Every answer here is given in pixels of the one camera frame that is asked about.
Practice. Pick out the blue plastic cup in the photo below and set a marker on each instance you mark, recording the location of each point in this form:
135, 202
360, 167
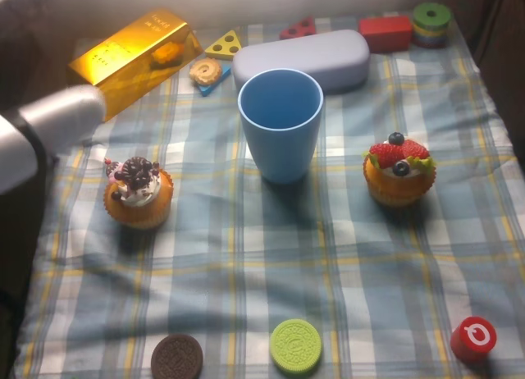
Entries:
283, 149

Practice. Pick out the red triangle block with holes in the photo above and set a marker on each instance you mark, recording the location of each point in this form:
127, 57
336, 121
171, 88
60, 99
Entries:
287, 35

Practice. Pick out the red cylinder with white print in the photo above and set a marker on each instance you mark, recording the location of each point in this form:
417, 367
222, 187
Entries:
473, 338

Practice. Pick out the red rectangular wooden block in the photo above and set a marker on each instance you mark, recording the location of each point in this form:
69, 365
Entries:
385, 34

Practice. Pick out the chocolate cream toy cupcake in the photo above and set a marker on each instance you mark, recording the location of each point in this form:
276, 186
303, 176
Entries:
139, 211

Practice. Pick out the blue triangle wooden block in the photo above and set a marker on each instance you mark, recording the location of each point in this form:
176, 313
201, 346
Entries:
209, 90

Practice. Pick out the shiny gold bar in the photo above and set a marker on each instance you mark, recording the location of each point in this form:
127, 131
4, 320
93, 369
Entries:
123, 63

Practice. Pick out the round swirl biscuit toy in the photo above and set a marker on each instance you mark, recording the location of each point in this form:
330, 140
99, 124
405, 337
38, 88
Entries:
205, 71

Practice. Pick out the yellow triangle block with holes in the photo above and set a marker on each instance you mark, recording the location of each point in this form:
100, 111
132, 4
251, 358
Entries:
224, 42

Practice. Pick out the strawberry blueberry toy cupcake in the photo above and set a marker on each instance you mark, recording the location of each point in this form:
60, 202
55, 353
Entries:
393, 186

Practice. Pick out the brown sandwich cookie toy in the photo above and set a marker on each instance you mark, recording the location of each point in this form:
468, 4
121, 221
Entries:
176, 356

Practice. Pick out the green sandwich cookie toy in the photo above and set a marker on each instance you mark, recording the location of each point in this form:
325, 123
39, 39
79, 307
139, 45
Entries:
296, 346

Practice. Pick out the lilac glasses case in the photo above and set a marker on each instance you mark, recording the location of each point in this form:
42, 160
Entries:
307, 55

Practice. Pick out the blue plaid tablecloth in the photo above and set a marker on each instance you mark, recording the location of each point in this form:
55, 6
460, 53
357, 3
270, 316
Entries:
287, 252

